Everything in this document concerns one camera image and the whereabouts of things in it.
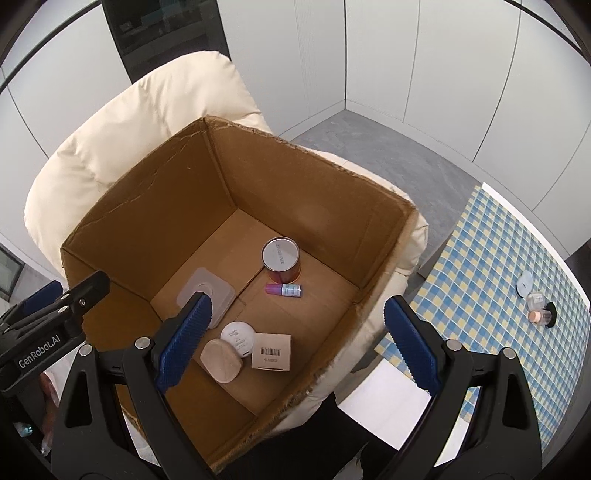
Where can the brown cardboard box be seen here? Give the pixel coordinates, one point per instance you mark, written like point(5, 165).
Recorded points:
point(300, 194)

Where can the blue yellow checked tablecloth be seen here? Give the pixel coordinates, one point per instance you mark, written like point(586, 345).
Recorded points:
point(485, 254)

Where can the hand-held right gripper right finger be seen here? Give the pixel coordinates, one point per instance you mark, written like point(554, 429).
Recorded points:
point(411, 344)

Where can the small bottle pink cap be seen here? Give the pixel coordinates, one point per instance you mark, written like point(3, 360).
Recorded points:
point(291, 290)

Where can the pink barcode box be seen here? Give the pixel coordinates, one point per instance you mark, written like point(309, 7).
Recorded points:
point(272, 344)

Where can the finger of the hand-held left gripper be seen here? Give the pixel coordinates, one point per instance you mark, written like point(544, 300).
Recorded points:
point(90, 288)
point(44, 295)

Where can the white round compact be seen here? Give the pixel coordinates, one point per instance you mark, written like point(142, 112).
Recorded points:
point(238, 337)

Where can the round metal can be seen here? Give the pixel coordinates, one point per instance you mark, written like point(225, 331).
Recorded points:
point(280, 256)

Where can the small clear jar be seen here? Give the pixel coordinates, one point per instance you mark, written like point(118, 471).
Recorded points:
point(536, 300)

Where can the clear square plastic container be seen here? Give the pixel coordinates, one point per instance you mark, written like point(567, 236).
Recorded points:
point(217, 288)

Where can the cream padded armchair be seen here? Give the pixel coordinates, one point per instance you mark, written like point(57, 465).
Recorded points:
point(138, 115)

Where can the clear round disc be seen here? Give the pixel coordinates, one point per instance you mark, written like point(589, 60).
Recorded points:
point(525, 282)

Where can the black round lid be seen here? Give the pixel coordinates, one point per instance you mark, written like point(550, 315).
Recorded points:
point(551, 314)

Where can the dark glass door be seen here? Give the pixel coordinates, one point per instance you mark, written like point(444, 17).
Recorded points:
point(166, 37)

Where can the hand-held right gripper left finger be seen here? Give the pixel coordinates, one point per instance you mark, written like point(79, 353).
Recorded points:
point(184, 341)

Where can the small peach jar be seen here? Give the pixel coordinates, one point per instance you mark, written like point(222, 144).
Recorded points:
point(538, 317)

